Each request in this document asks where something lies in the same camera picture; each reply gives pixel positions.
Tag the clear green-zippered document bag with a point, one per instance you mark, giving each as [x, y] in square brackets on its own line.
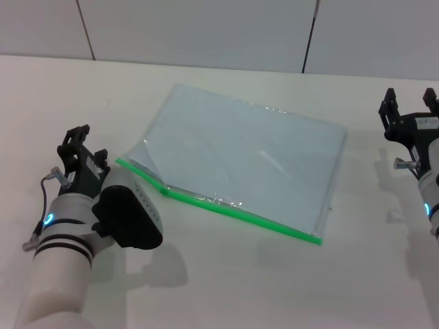
[240, 154]

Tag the right gripper metal connector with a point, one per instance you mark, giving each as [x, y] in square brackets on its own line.
[406, 164]

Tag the left wrist camera housing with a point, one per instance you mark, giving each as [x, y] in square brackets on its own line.
[130, 219]

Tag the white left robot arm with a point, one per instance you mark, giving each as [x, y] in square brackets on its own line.
[58, 260]

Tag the green zipper slider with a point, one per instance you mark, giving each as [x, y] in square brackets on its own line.
[165, 192]

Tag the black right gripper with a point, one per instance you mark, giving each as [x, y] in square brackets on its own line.
[416, 132]

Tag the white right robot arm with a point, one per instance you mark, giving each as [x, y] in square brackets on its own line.
[430, 205]

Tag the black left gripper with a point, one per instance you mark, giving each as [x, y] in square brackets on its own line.
[85, 174]

